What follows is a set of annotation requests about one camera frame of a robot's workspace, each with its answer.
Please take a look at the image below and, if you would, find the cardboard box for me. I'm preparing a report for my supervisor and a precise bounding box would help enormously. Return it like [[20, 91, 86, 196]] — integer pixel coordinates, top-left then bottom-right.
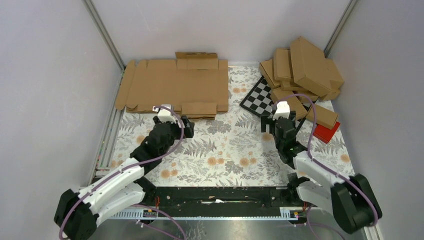
[[325, 58, 345, 89], [319, 89, 341, 102], [259, 59, 281, 89], [273, 48, 294, 82], [290, 36, 331, 97], [280, 81, 319, 102]]

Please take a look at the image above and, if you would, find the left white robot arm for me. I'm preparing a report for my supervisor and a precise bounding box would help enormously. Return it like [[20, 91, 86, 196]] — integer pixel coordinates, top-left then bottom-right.
[[53, 104, 195, 240]]

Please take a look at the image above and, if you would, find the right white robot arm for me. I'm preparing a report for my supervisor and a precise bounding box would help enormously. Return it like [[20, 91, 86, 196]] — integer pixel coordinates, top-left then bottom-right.
[[260, 101, 383, 234]]

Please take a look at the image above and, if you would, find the folded box on checkerboard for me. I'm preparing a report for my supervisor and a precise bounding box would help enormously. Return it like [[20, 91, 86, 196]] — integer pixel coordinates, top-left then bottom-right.
[[270, 88, 308, 120]]

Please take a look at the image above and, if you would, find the folded box on red box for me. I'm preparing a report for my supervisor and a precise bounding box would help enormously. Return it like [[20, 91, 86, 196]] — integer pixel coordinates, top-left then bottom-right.
[[305, 104, 339, 129]]

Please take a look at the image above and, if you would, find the leaning folded cardboard box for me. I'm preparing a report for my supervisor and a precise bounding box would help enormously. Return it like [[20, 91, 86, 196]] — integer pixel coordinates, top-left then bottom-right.
[[259, 59, 281, 89]]

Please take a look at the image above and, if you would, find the black white checkerboard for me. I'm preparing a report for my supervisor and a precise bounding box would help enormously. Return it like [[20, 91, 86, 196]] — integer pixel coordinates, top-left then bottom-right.
[[239, 76, 309, 118]]

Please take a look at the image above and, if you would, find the floral patterned table mat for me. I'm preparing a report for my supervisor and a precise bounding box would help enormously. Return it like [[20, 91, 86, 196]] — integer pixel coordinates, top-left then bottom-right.
[[97, 66, 354, 187]]

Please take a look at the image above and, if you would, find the stack of flat cardboard sheets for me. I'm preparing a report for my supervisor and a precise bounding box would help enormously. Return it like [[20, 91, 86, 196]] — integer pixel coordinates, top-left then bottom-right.
[[114, 52, 230, 119]]

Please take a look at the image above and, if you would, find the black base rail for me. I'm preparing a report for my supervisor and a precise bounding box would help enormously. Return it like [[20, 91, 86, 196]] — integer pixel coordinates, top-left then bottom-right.
[[140, 186, 311, 219]]

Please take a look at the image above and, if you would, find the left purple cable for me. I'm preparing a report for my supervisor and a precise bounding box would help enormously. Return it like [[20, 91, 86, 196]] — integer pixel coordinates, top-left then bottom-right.
[[58, 105, 188, 240]]

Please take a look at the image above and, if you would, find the purple cable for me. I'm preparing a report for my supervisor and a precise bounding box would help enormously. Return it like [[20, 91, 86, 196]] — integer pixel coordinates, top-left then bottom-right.
[[58, 105, 188, 240], [271, 93, 380, 240]]

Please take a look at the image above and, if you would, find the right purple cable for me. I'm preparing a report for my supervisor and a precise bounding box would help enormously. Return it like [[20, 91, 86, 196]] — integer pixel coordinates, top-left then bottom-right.
[[271, 93, 380, 240]]

